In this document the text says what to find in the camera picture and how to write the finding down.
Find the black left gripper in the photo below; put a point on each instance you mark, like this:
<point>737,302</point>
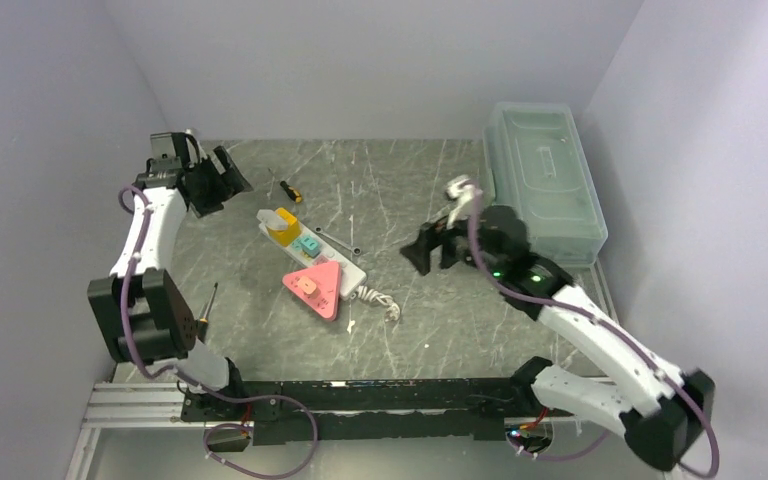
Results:
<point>230,181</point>

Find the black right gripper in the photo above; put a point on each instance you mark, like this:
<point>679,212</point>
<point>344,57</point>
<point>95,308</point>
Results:
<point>418,253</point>

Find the yellow cube plug adapter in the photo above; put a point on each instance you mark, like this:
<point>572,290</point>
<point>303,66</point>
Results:
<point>285,238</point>

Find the white power strip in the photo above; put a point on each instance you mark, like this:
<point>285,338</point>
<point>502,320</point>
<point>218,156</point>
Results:
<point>352,276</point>

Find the pink triangular plug adapter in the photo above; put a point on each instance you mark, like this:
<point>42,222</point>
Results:
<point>318,287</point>

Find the white plug adapter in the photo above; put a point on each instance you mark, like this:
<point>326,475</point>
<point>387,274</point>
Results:
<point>272,220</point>

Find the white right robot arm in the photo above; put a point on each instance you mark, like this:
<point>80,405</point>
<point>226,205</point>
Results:
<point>658,409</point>

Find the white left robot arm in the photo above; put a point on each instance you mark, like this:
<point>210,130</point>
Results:
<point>142,315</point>

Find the teal plug adapter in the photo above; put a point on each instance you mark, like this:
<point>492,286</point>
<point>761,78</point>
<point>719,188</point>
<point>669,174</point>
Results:
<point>307,245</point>

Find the small black orange screwdriver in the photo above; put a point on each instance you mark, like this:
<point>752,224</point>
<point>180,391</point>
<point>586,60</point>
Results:
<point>292,193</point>

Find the silver combination wrench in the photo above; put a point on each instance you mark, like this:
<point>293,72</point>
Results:
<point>345,245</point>

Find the translucent green storage box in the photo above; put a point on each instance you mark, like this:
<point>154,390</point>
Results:
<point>535,163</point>

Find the yellow black large screwdriver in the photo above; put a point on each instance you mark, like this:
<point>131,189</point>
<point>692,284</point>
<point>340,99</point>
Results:
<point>203,317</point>

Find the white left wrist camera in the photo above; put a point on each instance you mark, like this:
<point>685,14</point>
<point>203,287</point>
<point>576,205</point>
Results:
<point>190,136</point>

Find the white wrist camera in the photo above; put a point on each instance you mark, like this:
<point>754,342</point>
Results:
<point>466,198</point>
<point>190,136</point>

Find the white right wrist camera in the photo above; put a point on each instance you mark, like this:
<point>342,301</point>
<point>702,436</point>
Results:
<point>466,198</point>

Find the black aluminium base frame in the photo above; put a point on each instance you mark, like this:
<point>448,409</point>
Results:
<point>381,429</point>

